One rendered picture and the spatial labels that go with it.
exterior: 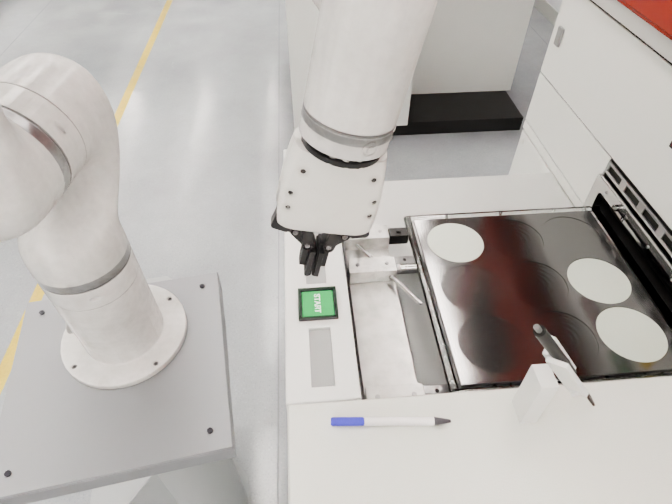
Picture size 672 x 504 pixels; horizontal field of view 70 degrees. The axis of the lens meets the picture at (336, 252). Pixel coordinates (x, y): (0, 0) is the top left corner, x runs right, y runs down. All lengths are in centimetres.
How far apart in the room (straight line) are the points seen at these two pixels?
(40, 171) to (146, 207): 197
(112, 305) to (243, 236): 155
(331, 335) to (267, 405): 106
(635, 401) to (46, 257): 72
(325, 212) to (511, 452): 34
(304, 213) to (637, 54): 73
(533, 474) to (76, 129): 61
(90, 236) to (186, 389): 27
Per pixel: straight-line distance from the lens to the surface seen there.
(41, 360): 88
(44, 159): 55
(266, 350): 182
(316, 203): 47
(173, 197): 252
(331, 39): 39
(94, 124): 61
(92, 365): 83
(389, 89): 39
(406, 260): 92
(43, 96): 58
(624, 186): 104
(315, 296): 71
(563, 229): 99
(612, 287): 92
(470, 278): 85
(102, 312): 71
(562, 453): 64
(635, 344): 86
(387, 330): 78
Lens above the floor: 151
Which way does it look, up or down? 46 degrees down
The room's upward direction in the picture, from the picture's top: straight up
